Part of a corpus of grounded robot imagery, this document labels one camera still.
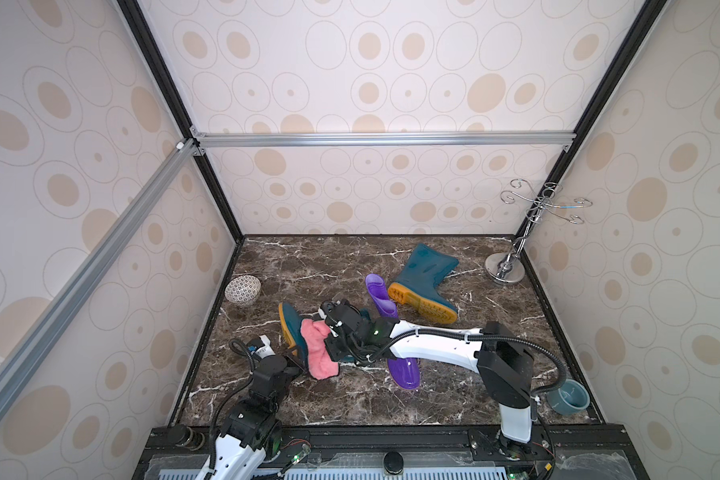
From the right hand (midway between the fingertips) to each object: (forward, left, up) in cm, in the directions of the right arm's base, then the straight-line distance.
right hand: (341, 336), depth 85 cm
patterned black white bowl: (+18, +36, -4) cm, 41 cm away
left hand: (-4, +9, +1) cm, 10 cm away
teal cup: (-11, -63, -9) cm, 65 cm away
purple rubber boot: (-8, -18, -4) cm, 20 cm away
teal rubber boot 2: (+21, -23, -4) cm, 31 cm away
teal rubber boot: (+7, +16, -1) cm, 18 cm away
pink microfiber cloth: (-8, +4, 0) cm, 9 cm away
